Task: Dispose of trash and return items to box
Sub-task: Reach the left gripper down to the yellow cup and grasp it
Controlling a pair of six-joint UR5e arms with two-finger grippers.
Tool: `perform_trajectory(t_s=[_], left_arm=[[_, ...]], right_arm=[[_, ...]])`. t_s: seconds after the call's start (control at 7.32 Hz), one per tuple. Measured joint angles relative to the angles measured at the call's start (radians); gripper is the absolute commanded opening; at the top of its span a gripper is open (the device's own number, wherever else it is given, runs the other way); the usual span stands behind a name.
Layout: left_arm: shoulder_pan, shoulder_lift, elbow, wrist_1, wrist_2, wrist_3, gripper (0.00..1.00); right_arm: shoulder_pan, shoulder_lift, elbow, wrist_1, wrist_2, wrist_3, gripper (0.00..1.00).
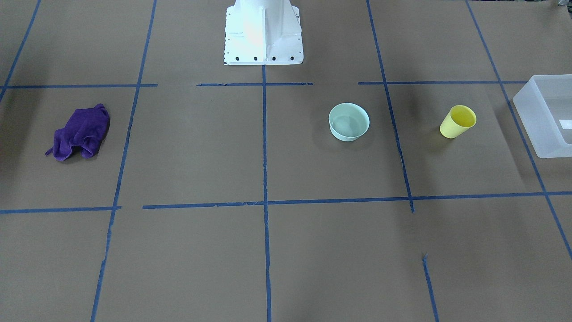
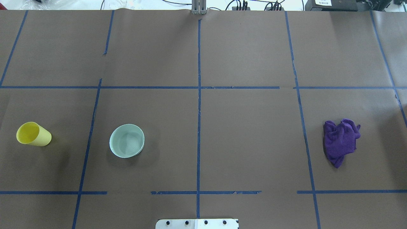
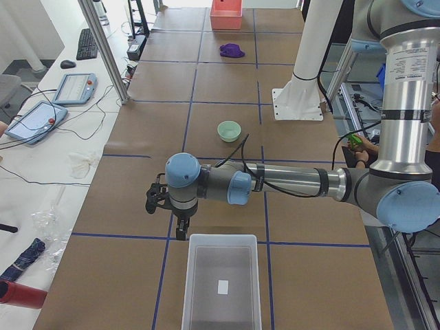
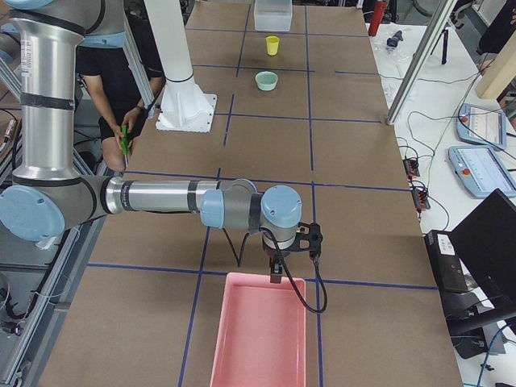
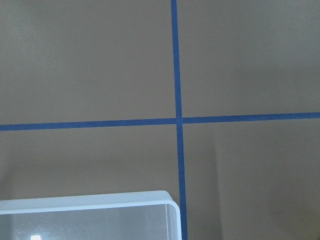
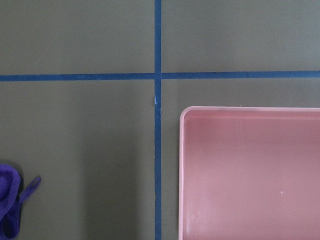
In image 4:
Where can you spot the black monitor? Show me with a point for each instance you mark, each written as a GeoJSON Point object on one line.
{"type": "Point", "coordinates": [485, 242]}

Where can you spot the lower orange connector block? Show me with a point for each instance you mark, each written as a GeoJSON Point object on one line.
{"type": "Point", "coordinates": [420, 198]}

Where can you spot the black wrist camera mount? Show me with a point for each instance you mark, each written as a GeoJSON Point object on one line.
{"type": "Point", "coordinates": [308, 238]}

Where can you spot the orange connector block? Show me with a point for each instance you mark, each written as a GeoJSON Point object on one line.
{"type": "Point", "coordinates": [420, 198]}
{"type": "Point", "coordinates": [411, 168]}

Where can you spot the upper teach pendant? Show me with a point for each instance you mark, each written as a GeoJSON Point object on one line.
{"type": "Point", "coordinates": [479, 125]}

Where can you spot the green screwdriver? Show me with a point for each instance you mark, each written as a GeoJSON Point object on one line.
{"type": "Point", "coordinates": [124, 143]}

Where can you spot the aluminium frame post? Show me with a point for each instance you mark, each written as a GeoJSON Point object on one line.
{"type": "Point", "coordinates": [429, 39]}

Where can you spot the lower teach pendant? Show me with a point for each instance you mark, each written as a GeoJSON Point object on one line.
{"type": "Point", "coordinates": [480, 170]}

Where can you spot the pink plastic tray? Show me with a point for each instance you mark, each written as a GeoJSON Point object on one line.
{"type": "Point", "coordinates": [262, 333]}

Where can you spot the upper orange connector block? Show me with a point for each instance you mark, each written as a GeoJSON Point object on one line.
{"type": "Point", "coordinates": [411, 168]}

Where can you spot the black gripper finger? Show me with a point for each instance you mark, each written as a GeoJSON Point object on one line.
{"type": "Point", "coordinates": [275, 269]}

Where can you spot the wooden board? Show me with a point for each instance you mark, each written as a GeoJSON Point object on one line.
{"type": "Point", "coordinates": [501, 70]}

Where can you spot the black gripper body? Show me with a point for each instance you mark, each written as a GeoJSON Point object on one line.
{"type": "Point", "coordinates": [276, 254]}

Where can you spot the yellow plastic cup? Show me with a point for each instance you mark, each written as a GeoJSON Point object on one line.
{"type": "Point", "coordinates": [272, 45]}

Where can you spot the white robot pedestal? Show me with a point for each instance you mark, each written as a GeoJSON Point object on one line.
{"type": "Point", "coordinates": [183, 107]}

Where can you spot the black computer box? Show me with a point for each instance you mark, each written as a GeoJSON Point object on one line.
{"type": "Point", "coordinates": [445, 264]}

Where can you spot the translucent plastic box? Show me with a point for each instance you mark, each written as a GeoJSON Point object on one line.
{"type": "Point", "coordinates": [273, 15]}

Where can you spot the mint green bowl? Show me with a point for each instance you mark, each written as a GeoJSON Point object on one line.
{"type": "Point", "coordinates": [266, 80]}

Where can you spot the red bottle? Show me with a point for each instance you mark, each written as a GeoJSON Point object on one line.
{"type": "Point", "coordinates": [377, 17]}

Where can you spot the teach pendant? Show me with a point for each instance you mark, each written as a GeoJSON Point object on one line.
{"type": "Point", "coordinates": [479, 125]}
{"type": "Point", "coordinates": [480, 170]}

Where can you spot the seated person in black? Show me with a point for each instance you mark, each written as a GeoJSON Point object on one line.
{"type": "Point", "coordinates": [116, 96]}

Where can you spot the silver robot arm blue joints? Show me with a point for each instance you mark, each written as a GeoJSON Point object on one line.
{"type": "Point", "coordinates": [49, 196]}

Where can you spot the blue handheld tool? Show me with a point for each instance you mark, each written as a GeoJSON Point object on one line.
{"type": "Point", "coordinates": [394, 40]}

